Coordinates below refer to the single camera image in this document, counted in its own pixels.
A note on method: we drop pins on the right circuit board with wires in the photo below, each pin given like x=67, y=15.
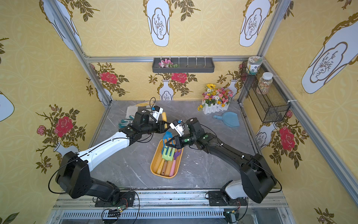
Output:
x=231, y=216

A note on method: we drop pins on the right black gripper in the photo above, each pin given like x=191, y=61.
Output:
x=177, y=140

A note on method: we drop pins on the blue fork yellow handle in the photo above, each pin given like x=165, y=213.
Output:
x=164, y=118

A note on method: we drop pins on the clear jar white lid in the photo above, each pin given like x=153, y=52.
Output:
x=264, y=83

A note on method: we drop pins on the jar with green label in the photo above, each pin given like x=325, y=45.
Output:
x=254, y=64

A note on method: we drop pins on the circuit board with wires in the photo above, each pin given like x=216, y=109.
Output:
x=108, y=214
x=231, y=216

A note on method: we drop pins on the flowers in white fence pot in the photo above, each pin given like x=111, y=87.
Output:
x=215, y=99

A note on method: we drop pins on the pink artificial flowers on shelf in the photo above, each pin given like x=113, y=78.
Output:
x=167, y=63

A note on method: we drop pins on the black wire mesh basket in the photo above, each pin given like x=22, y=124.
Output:
x=271, y=106

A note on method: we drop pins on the white grey work glove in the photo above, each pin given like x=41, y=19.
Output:
x=131, y=110

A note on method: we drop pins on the blue plastic dustpan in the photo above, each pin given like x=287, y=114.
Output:
x=230, y=119

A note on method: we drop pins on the grey wall shelf tray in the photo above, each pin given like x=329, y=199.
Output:
x=186, y=65

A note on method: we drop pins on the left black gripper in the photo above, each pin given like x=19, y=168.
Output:
x=162, y=126

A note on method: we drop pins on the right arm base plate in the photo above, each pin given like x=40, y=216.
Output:
x=217, y=198

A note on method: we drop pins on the purple rake pink handle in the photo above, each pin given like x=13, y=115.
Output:
x=175, y=156

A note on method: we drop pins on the yellow plastic storage tray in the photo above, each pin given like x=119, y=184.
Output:
x=178, y=161

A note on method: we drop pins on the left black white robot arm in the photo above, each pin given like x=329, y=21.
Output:
x=73, y=176

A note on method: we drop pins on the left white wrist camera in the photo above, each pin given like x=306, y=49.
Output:
x=156, y=112

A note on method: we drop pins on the left circuit board with wires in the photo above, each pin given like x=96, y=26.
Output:
x=108, y=214

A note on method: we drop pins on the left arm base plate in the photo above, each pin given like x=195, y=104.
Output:
x=124, y=198

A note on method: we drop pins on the blue rake yellow handle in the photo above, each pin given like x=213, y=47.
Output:
x=165, y=142

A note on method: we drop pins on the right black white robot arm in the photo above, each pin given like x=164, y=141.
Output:
x=256, y=177

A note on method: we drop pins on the teal white garden glove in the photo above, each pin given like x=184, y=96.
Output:
x=125, y=122

